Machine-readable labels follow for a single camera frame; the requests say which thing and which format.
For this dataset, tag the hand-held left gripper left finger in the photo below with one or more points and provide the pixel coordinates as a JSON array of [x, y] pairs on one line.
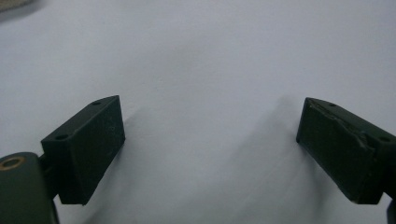
[[84, 152]]

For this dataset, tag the cream knit glove orange fingertips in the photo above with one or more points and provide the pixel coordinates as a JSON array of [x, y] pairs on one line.
[[9, 3]]

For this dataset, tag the light grey foam mat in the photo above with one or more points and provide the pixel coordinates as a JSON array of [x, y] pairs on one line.
[[199, 62]]

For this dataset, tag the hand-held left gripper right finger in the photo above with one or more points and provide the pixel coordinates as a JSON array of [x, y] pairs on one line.
[[342, 155]]

